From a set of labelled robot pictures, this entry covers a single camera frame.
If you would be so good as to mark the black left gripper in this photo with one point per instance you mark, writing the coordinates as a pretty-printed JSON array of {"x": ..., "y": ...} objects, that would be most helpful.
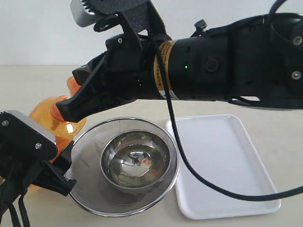
[{"x": 28, "y": 175}]

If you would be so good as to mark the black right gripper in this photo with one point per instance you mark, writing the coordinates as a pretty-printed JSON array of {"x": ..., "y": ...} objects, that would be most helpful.
[{"x": 116, "y": 77}]

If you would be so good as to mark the orange pump soap bottle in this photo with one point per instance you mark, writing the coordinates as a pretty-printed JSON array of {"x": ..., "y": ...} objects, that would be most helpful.
[{"x": 48, "y": 116}]

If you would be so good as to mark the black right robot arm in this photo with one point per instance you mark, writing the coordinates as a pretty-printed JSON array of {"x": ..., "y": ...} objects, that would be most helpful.
[{"x": 257, "y": 61}]

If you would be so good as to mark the small stainless steel bowl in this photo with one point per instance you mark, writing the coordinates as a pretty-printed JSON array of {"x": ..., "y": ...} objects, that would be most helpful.
[{"x": 135, "y": 161}]

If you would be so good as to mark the steel mesh strainer basket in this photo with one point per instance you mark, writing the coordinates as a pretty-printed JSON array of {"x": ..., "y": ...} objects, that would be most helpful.
[{"x": 92, "y": 192}]

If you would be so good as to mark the white rectangular plastic tray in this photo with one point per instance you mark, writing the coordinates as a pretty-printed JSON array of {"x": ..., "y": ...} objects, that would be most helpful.
[{"x": 220, "y": 150}]

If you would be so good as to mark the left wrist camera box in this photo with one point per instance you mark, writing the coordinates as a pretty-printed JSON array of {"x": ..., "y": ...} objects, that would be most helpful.
[{"x": 25, "y": 146}]

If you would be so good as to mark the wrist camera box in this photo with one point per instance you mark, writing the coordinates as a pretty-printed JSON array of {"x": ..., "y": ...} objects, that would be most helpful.
[
  {"x": 25, "y": 146},
  {"x": 134, "y": 16}
]

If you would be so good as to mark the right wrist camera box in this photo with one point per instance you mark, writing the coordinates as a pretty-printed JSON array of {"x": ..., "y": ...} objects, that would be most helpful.
[{"x": 134, "y": 16}]

